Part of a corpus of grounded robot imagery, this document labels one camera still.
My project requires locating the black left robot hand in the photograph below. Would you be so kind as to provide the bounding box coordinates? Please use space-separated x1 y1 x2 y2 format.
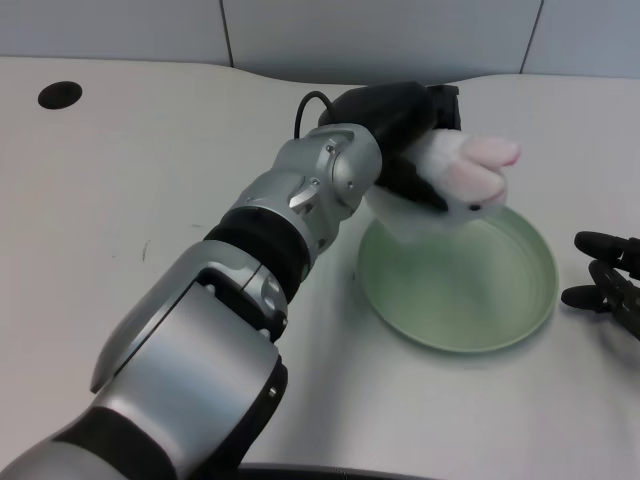
319 80 460 217

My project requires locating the white plush rabbit doll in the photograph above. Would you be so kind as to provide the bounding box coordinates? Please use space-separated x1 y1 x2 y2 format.
363 128 523 244

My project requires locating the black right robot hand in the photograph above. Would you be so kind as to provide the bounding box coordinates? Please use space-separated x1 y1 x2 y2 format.
560 230 640 342

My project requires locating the black round cable grommet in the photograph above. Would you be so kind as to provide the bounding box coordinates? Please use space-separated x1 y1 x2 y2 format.
37 80 84 110

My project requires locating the green round plate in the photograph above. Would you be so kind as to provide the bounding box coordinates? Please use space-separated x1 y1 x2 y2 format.
357 206 559 354

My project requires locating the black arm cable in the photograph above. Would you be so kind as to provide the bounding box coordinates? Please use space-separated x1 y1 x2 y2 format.
293 91 335 139

